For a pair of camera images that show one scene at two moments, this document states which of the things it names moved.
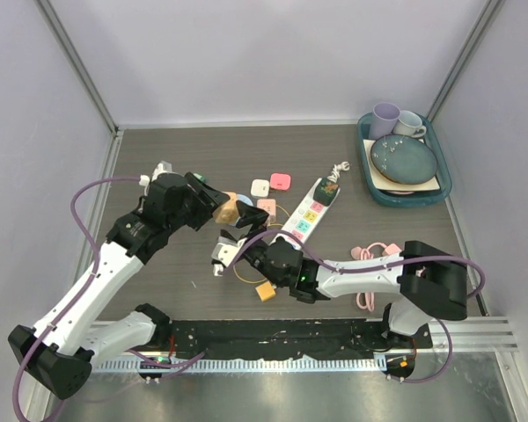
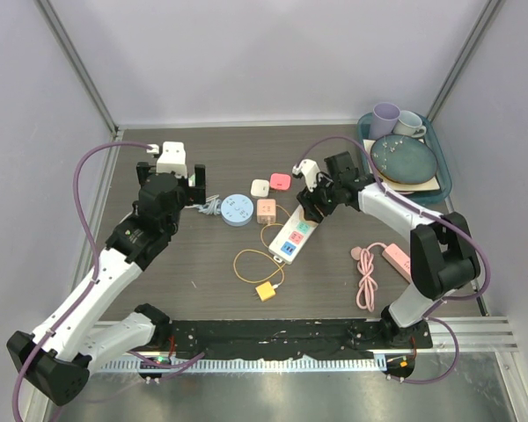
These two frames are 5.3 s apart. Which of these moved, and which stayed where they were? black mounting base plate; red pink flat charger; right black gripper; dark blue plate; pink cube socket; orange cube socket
Moved: right black gripper; orange cube socket
Stayed: pink cube socket; red pink flat charger; dark blue plate; black mounting base plate
